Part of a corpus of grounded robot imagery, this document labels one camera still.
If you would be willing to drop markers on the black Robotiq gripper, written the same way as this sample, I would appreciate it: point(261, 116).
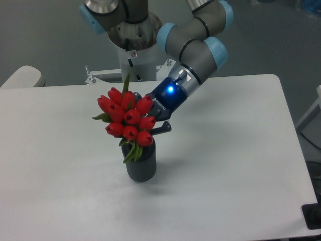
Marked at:
point(166, 98)

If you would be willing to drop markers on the red tulip bouquet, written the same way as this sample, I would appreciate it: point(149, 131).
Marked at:
point(127, 119)

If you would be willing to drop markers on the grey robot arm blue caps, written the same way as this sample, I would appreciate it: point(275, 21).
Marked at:
point(136, 32)

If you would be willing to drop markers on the dark grey ribbed vase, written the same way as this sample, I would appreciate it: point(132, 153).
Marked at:
point(140, 162)

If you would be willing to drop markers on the beige chair armrest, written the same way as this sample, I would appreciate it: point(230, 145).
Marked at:
point(25, 77)

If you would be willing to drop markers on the white furniture at right edge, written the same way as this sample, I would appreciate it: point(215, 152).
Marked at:
point(310, 114)

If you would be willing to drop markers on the black device at table edge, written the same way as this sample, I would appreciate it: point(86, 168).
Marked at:
point(311, 213)

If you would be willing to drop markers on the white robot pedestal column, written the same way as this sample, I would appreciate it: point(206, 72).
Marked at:
point(140, 65)

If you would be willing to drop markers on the white pedestal base bracket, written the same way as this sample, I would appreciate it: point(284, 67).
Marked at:
point(114, 75)

